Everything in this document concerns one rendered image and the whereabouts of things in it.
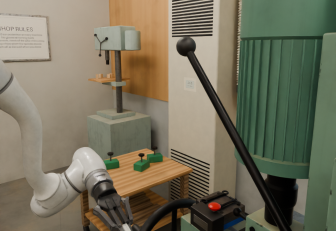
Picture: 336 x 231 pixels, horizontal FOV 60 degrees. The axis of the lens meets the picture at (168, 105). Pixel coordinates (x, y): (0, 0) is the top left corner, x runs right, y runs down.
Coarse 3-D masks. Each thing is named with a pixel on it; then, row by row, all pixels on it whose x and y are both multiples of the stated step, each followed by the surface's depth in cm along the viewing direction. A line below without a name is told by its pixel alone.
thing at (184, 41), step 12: (180, 48) 50; (192, 48) 50; (192, 60) 49; (204, 72) 48; (204, 84) 47; (216, 96) 46; (216, 108) 46; (228, 120) 44; (228, 132) 44; (240, 144) 43; (240, 156) 43; (252, 168) 41; (264, 192) 40; (276, 204) 39; (276, 216) 39; (288, 228) 38
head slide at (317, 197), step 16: (320, 64) 39; (320, 80) 39; (320, 96) 40; (320, 112) 40; (320, 128) 40; (320, 144) 40; (320, 160) 41; (320, 176) 41; (320, 192) 41; (320, 208) 42; (304, 224) 44; (320, 224) 42
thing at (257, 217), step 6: (258, 210) 60; (246, 216) 58; (252, 216) 58; (258, 216) 58; (246, 222) 58; (252, 222) 57; (258, 222) 56; (264, 222) 56; (294, 222) 56; (246, 228) 58; (252, 228) 57; (258, 228) 56; (264, 228) 55; (270, 228) 54; (276, 228) 54; (294, 228) 54; (300, 228) 54
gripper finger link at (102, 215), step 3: (93, 207) 93; (96, 207) 93; (96, 210) 92; (99, 210) 92; (93, 213) 93; (99, 213) 92; (102, 213) 91; (99, 216) 92; (102, 216) 91; (105, 216) 91; (102, 219) 91; (105, 219) 90; (108, 219) 90; (105, 222) 90; (108, 222) 89; (111, 222) 89; (108, 225) 89; (111, 225) 88; (114, 225) 88; (108, 228) 90
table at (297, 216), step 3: (294, 210) 91; (294, 213) 89; (297, 213) 89; (300, 213) 89; (294, 216) 87; (297, 216) 87; (300, 216) 87; (303, 216) 87; (294, 219) 86; (297, 219) 86; (300, 219) 86; (303, 219) 86; (300, 222) 84; (303, 222) 84
